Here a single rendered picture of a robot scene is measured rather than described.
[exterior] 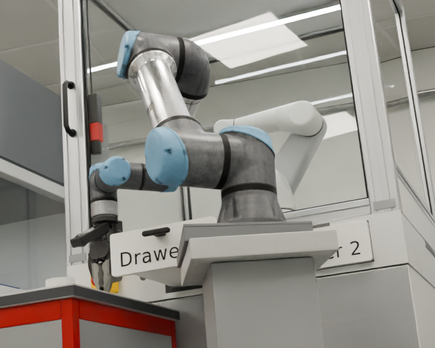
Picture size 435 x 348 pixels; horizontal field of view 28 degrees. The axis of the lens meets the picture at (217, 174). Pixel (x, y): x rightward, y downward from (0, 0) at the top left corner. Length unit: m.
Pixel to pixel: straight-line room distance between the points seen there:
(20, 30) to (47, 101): 1.88
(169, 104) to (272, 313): 0.51
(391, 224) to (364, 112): 0.33
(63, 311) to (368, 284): 0.82
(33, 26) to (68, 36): 2.33
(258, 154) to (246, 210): 0.13
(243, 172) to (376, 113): 0.77
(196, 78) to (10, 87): 1.26
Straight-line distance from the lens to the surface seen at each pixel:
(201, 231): 1.64
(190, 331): 2.47
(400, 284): 2.32
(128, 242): 2.22
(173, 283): 2.46
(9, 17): 5.16
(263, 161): 1.77
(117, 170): 2.30
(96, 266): 2.38
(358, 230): 2.34
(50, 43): 5.43
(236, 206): 1.72
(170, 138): 1.71
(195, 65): 2.10
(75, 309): 1.98
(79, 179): 2.73
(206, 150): 1.72
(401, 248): 2.33
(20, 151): 3.20
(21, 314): 2.03
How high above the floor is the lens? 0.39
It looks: 17 degrees up
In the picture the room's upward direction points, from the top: 5 degrees counter-clockwise
